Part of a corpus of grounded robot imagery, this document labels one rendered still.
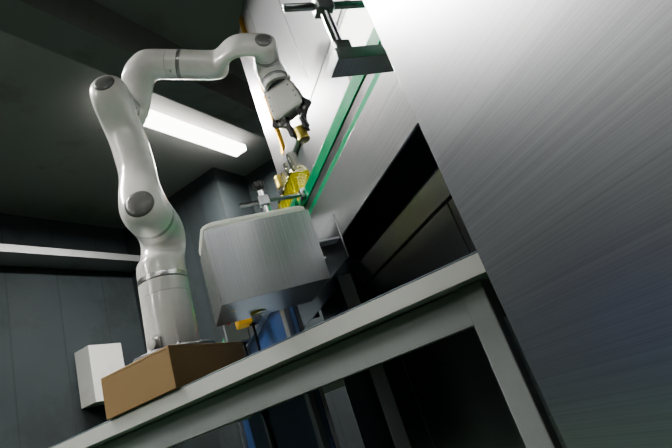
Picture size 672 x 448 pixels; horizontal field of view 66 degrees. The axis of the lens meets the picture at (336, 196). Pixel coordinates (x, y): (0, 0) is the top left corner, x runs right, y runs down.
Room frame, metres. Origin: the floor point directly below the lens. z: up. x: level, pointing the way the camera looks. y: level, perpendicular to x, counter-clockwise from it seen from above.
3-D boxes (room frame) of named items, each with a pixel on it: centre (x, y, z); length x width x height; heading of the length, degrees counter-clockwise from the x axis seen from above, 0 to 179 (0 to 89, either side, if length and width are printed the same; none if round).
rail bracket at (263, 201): (1.20, 0.15, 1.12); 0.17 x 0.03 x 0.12; 113
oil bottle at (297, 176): (1.36, 0.08, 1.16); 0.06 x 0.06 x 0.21; 23
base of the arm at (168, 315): (1.22, 0.48, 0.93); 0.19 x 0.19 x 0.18
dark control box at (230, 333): (1.83, 0.50, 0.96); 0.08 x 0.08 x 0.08; 23
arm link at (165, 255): (1.26, 0.48, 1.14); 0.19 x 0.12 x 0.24; 8
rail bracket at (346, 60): (0.62, -0.10, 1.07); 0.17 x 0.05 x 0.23; 113
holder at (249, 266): (1.07, 0.17, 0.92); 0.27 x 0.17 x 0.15; 113
